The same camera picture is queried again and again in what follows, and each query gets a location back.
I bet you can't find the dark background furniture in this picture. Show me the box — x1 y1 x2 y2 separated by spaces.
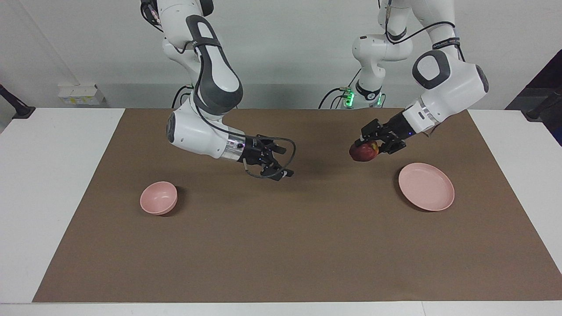
505 49 562 146

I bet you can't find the black clamp stand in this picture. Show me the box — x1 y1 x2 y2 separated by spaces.
522 88 562 122
0 83 36 120

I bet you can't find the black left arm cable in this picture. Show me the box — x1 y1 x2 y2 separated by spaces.
384 0 464 60

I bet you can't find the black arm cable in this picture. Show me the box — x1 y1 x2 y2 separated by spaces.
384 0 464 60
140 0 297 179

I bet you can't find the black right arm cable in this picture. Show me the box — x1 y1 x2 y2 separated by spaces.
140 0 297 179

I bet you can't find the pink bowl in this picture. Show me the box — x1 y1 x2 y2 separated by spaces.
140 181 178 215

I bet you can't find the red apple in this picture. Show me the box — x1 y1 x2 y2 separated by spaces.
349 140 379 162

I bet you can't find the brown table mat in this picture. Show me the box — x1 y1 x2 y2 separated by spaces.
32 108 562 303

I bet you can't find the pink plate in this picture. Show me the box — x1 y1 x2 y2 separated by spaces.
398 163 455 212

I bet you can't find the black base cable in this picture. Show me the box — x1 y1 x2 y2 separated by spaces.
318 68 363 109
170 84 195 109

